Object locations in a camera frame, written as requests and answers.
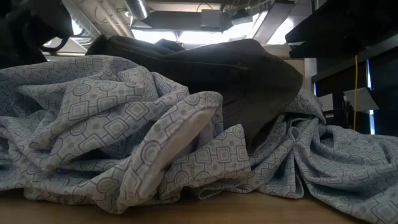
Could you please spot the silver ventilation duct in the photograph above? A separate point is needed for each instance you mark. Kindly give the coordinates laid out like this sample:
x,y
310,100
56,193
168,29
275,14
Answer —
x,y
136,7

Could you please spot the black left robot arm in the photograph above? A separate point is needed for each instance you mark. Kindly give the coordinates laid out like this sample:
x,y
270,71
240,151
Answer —
x,y
18,31

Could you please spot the white paper sheet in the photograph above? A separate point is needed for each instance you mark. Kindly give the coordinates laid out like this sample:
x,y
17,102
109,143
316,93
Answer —
x,y
362,99

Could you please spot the grey patterned cloth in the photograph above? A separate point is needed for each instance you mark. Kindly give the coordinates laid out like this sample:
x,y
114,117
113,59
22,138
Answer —
x,y
109,124

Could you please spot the dark grey garment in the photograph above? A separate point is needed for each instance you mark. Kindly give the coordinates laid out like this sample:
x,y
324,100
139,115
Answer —
x,y
233,71

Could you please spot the grey ceiling box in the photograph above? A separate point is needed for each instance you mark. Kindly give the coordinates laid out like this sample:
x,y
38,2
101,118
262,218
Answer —
x,y
214,18

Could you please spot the black aluminium table frame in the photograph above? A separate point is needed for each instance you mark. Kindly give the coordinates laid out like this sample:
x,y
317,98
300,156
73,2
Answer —
x,y
385,93

